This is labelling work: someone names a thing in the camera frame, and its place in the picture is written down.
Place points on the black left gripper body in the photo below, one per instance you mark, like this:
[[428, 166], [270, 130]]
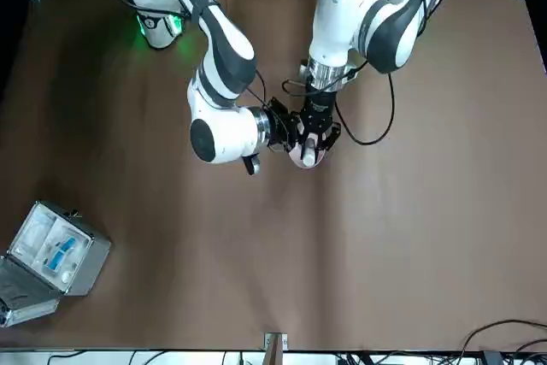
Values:
[[318, 108]]

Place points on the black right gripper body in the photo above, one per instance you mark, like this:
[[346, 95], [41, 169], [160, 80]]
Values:
[[278, 127]]

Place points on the pink bowl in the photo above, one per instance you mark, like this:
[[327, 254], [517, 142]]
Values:
[[295, 155]]

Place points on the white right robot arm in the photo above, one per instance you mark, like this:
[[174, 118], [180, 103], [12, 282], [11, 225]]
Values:
[[226, 138]]

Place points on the silver aluminium case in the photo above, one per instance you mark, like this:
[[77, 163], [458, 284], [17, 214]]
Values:
[[92, 271]]

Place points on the blue white packet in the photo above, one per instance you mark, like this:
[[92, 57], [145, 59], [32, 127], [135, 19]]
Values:
[[67, 245], [57, 260]]

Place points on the small white round roll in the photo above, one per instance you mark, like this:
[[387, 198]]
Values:
[[66, 277]]

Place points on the clear plastic bag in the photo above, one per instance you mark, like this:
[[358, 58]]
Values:
[[34, 232]]

